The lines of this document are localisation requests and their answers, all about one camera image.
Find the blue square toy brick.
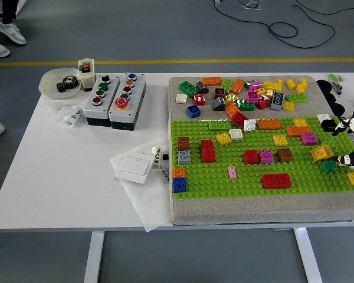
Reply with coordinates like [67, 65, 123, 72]
[172, 176, 188, 193]
[186, 104, 202, 118]

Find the black metal gear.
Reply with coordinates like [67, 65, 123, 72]
[55, 75, 80, 94]

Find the grey emergency-stop control box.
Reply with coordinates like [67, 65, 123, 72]
[108, 72, 147, 130]

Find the cream plastic bowl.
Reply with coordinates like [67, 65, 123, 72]
[37, 68, 83, 100]

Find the long red toy brick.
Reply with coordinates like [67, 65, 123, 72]
[261, 173, 293, 190]

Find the long grey toy brick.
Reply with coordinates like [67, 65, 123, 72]
[270, 91, 285, 111]

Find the cream small switch box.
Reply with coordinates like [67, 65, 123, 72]
[77, 58, 97, 93]

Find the grey foam mat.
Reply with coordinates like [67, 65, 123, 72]
[167, 75, 354, 227]

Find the black looped floor cable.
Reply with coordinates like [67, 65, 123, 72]
[214, 0, 336, 50]

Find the white table leg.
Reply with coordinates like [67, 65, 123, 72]
[83, 231, 106, 283]
[293, 227, 324, 283]

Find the long orange toy brick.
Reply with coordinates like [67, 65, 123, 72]
[230, 78, 246, 94]
[201, 76, 223, 87]
[256, 118, 282, 130]
[286, 126, 312, 138]

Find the lime long flat brick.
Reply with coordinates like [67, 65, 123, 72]
[208, 119, 234, 132]

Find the lime green toy brick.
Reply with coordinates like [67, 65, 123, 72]
[220, 78, 234, 94]

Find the long yellow toy brick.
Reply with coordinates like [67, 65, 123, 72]
[262, 78, 284, 92]

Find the long lime toy brick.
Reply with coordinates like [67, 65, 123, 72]
[284, 92, 309, 103]

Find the long green toy brick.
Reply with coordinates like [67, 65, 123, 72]
[178, 81, 201, 98]
[232, 99, 256, 112]

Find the white wall switch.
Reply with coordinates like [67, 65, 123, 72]
[114, 154, 155, 185]

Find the orange six-stud toy brick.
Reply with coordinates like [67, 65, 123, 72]
[224, 101, 241, 117]

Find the white labelled tube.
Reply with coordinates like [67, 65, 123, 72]
[149, 146, 163, 170]

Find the green studded baseplate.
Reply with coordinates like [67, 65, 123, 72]
[170, 117, 354, 201]

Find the white translucent sheet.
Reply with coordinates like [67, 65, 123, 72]
[109, 136, 175, 233]

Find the grey four-button control box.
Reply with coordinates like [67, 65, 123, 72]
[83, 73, 120, 127]

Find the grey square toy brick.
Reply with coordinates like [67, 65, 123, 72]
[177, 149, 192, 165]

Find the red six-stud toy brick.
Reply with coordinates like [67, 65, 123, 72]
[200, 139, 217, 163]

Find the white pipe fitting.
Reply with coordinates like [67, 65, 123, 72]
[58, 104, 84, 128]

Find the white floor cable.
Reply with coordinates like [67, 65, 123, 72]
[214, 0, 263, 11]

